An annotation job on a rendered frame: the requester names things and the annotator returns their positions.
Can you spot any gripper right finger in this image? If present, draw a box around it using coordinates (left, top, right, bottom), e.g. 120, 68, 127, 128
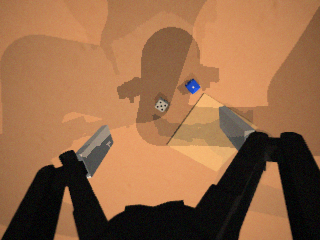
169, 106, 320, 240

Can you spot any blue die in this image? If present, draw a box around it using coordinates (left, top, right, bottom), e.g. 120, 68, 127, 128
185, 79, 200, 94

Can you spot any white die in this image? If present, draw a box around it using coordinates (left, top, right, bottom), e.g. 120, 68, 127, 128
155, 97, 168, 112

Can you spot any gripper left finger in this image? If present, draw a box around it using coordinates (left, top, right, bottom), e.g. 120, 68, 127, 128
1, 125, 117, 240

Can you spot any tan square mat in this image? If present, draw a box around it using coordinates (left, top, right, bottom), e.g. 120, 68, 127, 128
167, 93, 237, 171

